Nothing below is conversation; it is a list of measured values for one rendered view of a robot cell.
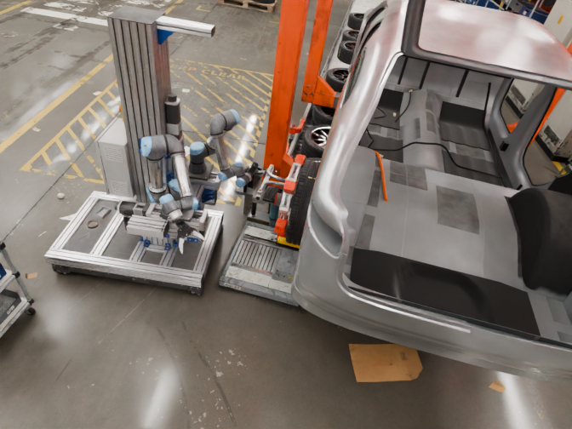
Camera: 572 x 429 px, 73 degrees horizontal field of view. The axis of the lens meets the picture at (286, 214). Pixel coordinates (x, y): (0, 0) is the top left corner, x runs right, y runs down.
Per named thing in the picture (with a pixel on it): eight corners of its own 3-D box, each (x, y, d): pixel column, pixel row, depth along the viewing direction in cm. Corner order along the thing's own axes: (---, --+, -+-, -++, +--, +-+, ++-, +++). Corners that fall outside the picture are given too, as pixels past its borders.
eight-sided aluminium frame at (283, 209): (281, 248, 299) (290, 194, 263) (272, 246, 300) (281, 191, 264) (294, 205, 340) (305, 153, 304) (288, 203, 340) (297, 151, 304)
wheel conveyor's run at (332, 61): (368, 100, 657) (374, 78, 631) (318, 89, 663) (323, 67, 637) (382, 7, 1163) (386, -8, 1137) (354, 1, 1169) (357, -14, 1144)
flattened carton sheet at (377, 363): (424, 380, 297) (426, 378, 294) (356, 382, 288) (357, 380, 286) (412, 344, 319) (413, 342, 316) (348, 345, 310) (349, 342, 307)
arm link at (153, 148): (172, 203, 271) (168, 142, 231) (150, 208, 265) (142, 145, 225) (168, 191, 278) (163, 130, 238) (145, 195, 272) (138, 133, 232)
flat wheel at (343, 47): (357, 52, 752) (361, 39, 736) (379, 65, 711) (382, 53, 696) (329, 54, 724) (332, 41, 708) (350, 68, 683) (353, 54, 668)
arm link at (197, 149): (186, 157, 313) (185, 143, 304) (200, 152, 321) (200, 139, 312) (195, 165, 307) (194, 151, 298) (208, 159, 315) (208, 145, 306)
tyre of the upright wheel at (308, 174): (315, 249, 264) (338, 157, 269) (282, 241, 266) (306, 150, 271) (314, 249, 330) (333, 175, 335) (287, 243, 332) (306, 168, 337)
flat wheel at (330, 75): (373, 98, 603) (377, 82, 588) (338, 101, 576) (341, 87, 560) (350, 79, 644) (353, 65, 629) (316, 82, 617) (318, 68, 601)
